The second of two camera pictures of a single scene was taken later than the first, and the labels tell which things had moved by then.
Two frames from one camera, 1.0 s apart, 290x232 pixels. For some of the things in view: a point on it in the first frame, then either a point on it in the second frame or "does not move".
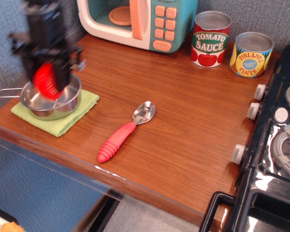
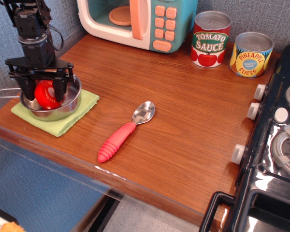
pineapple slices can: x=251 y=54 does not move
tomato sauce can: x=210 y=36 does not move
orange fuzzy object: x=11 y=226 does not move
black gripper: x=46 y=40 → x=39 y=63
